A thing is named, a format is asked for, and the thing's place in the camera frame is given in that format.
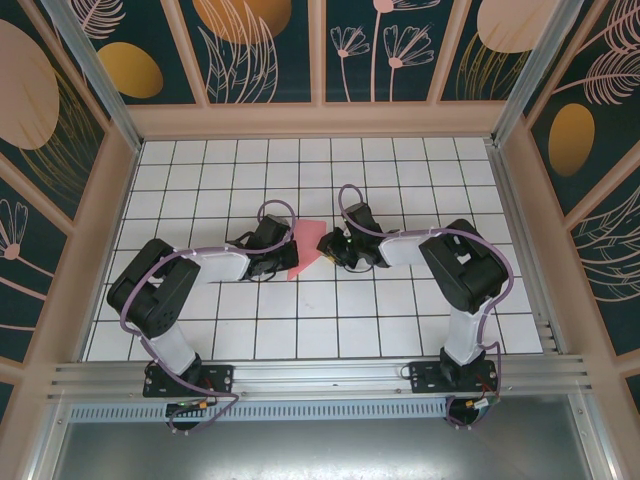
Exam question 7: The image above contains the pink square cloth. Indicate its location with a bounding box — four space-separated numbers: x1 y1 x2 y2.
286 218 329 280

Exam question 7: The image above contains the galvanised metal sheet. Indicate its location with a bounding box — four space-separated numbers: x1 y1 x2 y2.
14 422 621 480

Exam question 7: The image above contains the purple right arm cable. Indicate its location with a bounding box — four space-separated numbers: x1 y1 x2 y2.
338 183 515 430

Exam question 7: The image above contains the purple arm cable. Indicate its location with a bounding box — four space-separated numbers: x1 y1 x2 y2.
121 199 297 434
338 183 515 430

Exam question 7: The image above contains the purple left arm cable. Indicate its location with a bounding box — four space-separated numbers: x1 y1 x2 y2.
121 199 297 434

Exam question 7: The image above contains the long aluminium mounting rail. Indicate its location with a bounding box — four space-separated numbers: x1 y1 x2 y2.
47 354 596 404

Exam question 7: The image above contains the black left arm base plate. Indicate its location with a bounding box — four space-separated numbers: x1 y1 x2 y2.
143 364 236 399

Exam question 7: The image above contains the aluminium side rail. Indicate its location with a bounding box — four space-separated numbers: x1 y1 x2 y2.
487 142 569 356

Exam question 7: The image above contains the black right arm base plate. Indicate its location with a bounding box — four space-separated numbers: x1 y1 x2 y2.
408 360 500 396

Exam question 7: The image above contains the slotted grey cable duct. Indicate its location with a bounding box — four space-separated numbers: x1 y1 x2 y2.
67 398 584 422

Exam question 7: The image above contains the aluminium frame post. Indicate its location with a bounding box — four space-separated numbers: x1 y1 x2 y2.
489 0 586 146
39 0 144 154

